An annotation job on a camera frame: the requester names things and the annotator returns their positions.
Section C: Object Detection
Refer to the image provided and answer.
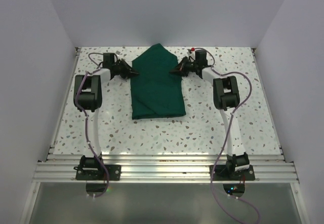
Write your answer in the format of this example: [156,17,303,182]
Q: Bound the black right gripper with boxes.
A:
[170,57,198,78]

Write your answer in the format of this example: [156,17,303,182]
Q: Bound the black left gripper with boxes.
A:
[112,59,139,80]

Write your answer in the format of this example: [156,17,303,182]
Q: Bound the dark green surgical cloth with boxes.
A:
[130,44,186,120]

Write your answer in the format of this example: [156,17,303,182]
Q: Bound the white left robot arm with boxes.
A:
[73,53,140,180]

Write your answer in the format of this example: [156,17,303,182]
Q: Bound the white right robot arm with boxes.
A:
[170,48,252,180]

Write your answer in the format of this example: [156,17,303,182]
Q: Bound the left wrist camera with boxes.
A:
[102,53,119,69]

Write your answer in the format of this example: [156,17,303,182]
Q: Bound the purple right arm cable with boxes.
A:
[193,47,261,224]

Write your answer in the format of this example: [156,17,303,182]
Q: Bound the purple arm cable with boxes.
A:
[75,52,110,199]
[193,47,261,224]

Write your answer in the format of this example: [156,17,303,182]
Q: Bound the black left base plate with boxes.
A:
[73,165,122,181]

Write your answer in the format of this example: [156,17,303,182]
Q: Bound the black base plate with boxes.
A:
[73,165,122,181]
[209,164,255,181]

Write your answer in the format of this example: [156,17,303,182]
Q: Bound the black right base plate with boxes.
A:
[209,164,255,181]

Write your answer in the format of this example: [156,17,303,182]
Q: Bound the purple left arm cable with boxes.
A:
[75,52,110,199]

